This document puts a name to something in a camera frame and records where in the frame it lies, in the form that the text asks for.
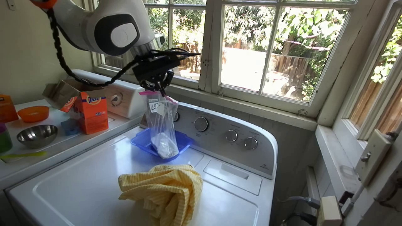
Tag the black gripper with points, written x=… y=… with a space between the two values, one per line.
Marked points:
x=156 y=69

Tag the clear plastic zip bag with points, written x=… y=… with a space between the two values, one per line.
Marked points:
x=160 y=114

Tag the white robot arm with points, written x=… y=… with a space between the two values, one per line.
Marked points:
x=113 y=28

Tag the orange detergent box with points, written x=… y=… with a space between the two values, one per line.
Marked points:
x=93 y=113

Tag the open brown cardboard box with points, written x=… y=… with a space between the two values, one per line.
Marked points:
x=65 y=93

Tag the blue plastic tray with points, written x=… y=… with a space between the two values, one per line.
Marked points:
x=142 y=141

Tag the white dryer machine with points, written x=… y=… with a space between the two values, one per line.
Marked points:
x=125 y=104

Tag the blue scoop cup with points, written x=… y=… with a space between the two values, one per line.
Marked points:
x=70 y=127

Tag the white washing machine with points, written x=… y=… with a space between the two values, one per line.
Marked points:
x=224 y=176

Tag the yellow waffle cloth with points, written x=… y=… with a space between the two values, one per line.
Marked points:
x=170 y=193

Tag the orange plastic bowl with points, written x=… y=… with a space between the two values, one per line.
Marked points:
x=33 y=114

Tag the steel bowl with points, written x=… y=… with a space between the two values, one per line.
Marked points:
x=38 y=136

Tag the green plastic utensil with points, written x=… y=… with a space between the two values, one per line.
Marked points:
x=10 y=156

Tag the green purple cup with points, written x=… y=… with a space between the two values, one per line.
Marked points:
x=5 y=141

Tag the beige wall plug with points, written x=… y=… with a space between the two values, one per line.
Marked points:
x=330 y=212

